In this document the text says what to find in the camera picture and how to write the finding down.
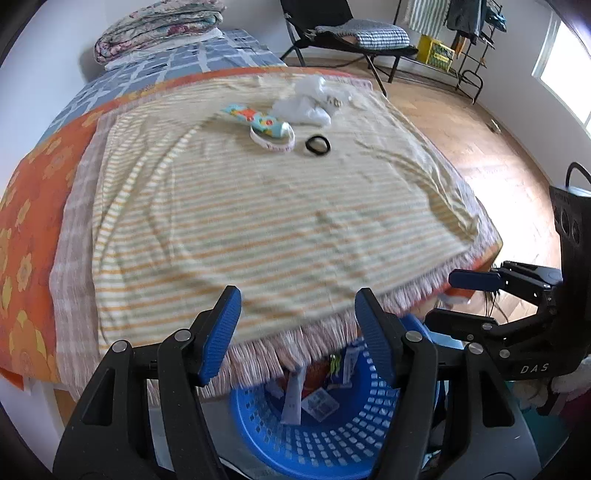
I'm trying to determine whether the checked cushion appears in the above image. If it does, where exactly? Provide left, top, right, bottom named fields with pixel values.
left=314, top=18, right=411, bottom=49

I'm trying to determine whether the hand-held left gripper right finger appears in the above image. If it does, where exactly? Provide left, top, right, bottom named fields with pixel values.
left=355, top=287, right=527, bottom=480

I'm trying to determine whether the red cardboard box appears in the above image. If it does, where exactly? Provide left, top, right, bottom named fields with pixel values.
left=305, top=360, right=331, bottom=384

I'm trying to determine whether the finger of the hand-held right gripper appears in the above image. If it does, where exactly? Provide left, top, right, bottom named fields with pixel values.
left=449, top=261, right=561, bottom=301
left=424, top=308, right=500, bottom=344

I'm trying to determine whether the yellow striped towel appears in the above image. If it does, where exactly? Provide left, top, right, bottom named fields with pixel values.
left=90, top=76, right=481, bottom=349

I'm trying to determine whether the yellow plastic crate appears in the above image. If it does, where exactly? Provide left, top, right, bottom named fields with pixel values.
left=417, top=34, right=455, bottom=72

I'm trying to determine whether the dark hanging jacket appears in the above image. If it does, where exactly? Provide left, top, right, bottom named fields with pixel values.
left=445, top=0, right=485, bottom=38

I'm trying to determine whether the orange floral sheet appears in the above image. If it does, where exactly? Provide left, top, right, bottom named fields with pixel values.
left=0, top=65, right=375, bottom=393

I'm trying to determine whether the blue plastic basket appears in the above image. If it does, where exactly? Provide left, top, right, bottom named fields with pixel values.
left=228, top=314, right=446, bottom=478

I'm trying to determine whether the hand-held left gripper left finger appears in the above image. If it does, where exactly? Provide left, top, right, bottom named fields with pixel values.
left=53, top=285, right=243, bottom=480

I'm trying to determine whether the silver foil wrapper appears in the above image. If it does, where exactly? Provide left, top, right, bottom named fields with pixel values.
left=302, top=388, right=339, bottom=421

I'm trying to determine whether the striped yellow cloth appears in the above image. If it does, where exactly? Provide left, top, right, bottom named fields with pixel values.
left=48, top=76, right=504, bottom=402

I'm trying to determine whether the black metal drying rack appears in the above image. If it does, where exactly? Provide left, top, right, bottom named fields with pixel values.
left=392, top=0, right=509, bottom=104

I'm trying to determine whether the colourful patterned tube wrapper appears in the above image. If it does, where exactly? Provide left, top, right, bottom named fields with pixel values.
left=222, top=104, right=291, bottom=139

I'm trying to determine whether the green striped hanging towel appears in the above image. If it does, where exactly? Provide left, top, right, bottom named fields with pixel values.
left=409, top=0, right=451, bottom=35

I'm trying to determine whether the blue plaid bedsheet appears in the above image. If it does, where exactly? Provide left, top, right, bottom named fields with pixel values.
left=34, top=28, right=287, bottom=148

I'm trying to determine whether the black folding chair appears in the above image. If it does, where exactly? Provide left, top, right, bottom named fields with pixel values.
left=279, top=0, right=419, bottom=97

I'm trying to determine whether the window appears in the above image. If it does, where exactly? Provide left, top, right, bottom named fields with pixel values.
left=531, top=11, right=591, bottom=127

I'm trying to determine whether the white wristband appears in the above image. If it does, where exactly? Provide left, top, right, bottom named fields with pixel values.
left=249, top=124, right=296, bottom=154

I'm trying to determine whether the white wrapper with colourful edge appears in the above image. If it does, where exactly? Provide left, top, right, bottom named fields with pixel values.
left=283, top=364, right=306, bottom=426

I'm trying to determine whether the bulky crumpled white tissue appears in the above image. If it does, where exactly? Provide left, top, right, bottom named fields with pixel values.
left=272, top=76, right=352, bottom=127

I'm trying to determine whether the teal hanging garment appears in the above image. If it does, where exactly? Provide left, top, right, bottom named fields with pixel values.
left=482, top=0, right=505, bottom=28

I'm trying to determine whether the folded floral quilt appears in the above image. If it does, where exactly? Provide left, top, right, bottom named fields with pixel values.
left=93, top=0, right=227, bottom=65

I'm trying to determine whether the green and white wrapper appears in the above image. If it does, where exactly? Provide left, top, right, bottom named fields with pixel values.
left=327, top=353, right=347, bottom=385

